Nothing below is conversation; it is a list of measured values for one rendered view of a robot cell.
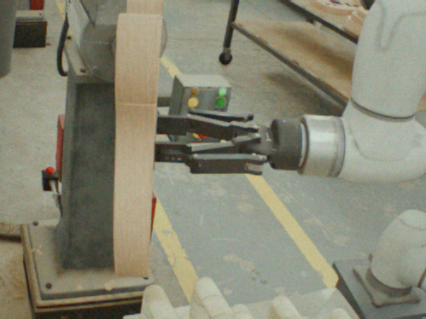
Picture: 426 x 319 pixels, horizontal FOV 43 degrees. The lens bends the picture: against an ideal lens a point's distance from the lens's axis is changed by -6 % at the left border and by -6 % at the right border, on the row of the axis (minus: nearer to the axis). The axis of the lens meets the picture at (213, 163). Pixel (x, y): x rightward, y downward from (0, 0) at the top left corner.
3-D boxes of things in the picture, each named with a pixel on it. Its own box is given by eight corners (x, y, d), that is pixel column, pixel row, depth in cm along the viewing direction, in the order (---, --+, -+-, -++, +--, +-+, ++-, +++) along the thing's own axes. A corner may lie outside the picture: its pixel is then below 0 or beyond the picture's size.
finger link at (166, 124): (185, 118, 84) (185, 115, 84) (137, 115, 83) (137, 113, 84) (184, 136, 85) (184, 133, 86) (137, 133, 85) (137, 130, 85)
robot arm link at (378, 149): (320, 159, 91) (335, 84, 84) (406, 163, 93) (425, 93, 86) (336, 197, 82) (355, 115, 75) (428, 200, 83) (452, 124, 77)
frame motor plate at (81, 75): (60, 43, 193) (61, 32, 191) (125, 43, 202) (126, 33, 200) (75, 84, 165) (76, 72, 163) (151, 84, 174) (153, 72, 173)
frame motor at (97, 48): (60, 39, 188) (67, -33, 175) (135, 39, 198) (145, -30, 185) (78, 88, 156) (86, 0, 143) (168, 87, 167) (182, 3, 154)
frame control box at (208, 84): (136, 125, 198) (145, 56, 185) (194, 124, 207) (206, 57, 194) (155, 163, 179) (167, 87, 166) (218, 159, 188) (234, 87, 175)
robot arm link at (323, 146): (322, 156, 90) (286, 154, 89) (333, 106, 85) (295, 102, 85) (335, 189, 82) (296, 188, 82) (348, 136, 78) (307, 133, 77)
